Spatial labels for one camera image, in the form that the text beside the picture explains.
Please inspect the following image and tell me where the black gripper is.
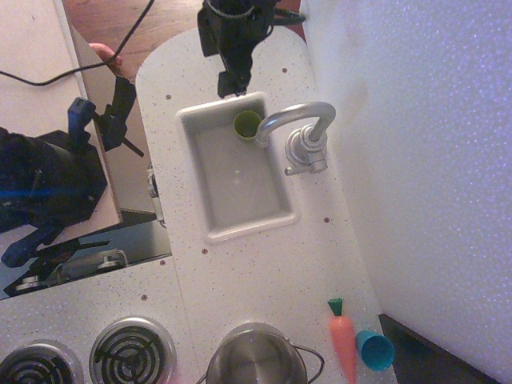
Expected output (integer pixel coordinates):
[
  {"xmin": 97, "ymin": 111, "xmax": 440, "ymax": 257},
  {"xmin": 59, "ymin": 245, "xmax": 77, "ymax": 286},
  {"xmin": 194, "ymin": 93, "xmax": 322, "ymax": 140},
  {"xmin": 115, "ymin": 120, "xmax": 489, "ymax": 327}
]
[{"xmin": 216, "ymin": 26, "xmax": 264, "ymax": 98}]

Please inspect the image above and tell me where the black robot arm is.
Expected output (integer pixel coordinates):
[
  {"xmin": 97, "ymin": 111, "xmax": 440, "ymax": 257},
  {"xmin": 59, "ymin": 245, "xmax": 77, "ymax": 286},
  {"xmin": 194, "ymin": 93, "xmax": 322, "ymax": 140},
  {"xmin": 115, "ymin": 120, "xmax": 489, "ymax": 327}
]
[{"xmin": 197, "ymin": 0, "xmax": 306, "ymax": 98}]

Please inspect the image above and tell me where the silver toy faucet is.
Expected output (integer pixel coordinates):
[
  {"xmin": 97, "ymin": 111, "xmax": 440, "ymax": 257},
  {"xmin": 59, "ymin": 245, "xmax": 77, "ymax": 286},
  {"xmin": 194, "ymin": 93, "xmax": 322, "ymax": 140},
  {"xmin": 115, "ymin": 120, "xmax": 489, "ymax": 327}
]
[{"xmin": 254, "ymin": 102, "xmax": 336, "ymax": 176}]

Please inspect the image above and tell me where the green plastic cup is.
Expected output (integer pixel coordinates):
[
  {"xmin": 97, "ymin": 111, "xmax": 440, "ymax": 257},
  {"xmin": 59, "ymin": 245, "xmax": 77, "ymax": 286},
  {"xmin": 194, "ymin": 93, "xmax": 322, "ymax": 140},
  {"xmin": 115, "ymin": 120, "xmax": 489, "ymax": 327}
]
[{"xmin": 234, "ymin": 110, "xmax": 262, "ymax": 141}]

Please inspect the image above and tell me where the grey toy sink basin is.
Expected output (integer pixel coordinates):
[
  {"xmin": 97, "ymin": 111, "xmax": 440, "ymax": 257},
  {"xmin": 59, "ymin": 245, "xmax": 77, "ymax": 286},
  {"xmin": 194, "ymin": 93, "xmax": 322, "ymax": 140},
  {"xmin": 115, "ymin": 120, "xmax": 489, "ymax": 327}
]
[{"xmin": 174, "ymin": 92, "xmax": 300, "ymax": 243}]

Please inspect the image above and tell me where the black bar clamp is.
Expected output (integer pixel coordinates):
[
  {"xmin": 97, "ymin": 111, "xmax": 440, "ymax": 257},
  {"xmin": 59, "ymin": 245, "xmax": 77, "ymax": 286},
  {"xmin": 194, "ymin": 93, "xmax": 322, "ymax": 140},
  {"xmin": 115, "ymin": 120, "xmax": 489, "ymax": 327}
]
[{"xmin": 93, "ymin": 76, "xmax": 144, "ymax": 158}]

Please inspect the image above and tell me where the wooden board panel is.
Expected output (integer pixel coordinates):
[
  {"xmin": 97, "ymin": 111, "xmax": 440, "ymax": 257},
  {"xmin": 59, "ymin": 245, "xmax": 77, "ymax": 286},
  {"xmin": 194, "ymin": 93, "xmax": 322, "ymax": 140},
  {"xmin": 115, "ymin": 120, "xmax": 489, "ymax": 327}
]
[{"xmin": 57, "ymin": 1, "xmax": 156, "ymax": 226}]

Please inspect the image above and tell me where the blue and black clamp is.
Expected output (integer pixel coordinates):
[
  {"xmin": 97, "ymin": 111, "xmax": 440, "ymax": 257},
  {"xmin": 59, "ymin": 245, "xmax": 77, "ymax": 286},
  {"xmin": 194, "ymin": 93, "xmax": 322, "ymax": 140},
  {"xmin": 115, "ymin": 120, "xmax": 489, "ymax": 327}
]
[{"xmin": 67, "ymin": 98, "xmax": 96, "ymax": 154}]

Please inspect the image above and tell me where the white foam board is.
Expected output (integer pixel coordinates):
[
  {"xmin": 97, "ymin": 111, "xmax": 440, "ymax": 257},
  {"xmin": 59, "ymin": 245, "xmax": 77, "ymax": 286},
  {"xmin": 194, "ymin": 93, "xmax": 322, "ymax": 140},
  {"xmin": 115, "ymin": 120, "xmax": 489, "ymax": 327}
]
[{"xmin": 302, "ymin": 1, "xmax": 511, "ymax": 383}]

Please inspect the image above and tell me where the orange toy carrot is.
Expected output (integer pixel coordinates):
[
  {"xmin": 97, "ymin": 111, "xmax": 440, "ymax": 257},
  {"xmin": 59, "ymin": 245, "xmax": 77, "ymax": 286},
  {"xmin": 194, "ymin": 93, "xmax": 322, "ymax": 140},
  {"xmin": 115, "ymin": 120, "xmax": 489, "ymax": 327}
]
[{"xmin": 327, "ymin": 298, "xmax": 357, "ymax": 384}]

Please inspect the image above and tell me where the stainless steel pot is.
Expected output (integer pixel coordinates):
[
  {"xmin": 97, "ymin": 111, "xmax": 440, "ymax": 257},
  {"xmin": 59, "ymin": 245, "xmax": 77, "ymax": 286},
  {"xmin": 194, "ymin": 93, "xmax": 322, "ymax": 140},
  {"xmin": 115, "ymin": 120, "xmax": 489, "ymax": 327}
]
[{"xmin": 198, "ymin": 322, "xmax": 325, "ymax": 384}]

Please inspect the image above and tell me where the right black stove burner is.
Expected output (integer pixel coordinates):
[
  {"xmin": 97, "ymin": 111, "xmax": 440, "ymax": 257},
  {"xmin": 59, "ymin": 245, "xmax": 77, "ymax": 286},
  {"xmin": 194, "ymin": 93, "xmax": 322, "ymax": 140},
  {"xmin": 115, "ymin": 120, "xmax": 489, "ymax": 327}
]
[{"xmin": 89, "ymin": 317, "xmax": 177, "ymax": 383}]

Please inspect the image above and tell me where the black stove burner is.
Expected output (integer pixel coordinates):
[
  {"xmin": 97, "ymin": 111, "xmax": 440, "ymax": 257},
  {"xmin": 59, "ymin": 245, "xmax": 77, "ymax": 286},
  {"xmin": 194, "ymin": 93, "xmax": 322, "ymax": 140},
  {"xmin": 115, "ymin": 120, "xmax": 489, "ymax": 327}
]
[
  {"xmin": 89, "ymin": 317, "xmax": 177, "ymax": 383},
  {"xmin": 1, "ymin": 340, "xmax": 85, "ymax": 384}
]

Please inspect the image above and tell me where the teal plastic cup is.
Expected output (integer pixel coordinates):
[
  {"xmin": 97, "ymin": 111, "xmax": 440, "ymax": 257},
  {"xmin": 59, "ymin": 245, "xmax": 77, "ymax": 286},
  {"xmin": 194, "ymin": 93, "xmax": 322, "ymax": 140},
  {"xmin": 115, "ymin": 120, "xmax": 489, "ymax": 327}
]
[{"xmin": 356, "ymin": 330, "xmax": 395, "ymax": 371}]

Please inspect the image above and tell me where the left black stove burner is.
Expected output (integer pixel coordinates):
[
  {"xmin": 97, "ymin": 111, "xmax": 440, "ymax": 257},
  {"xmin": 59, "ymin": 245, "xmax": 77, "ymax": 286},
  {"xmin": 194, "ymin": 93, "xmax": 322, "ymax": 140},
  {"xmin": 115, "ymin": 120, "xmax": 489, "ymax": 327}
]
[{"xmin": 1, "ymin": 340, "xmax": 85, "ymax": 384}]

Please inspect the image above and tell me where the black power cable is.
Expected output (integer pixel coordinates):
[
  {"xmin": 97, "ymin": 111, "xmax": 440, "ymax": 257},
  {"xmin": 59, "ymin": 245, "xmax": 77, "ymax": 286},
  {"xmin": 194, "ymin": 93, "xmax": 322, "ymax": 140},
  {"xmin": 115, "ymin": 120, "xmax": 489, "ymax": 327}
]
[{"xmin": 0, "ymin": 0, "xmax": 156, "ymax": 87}]

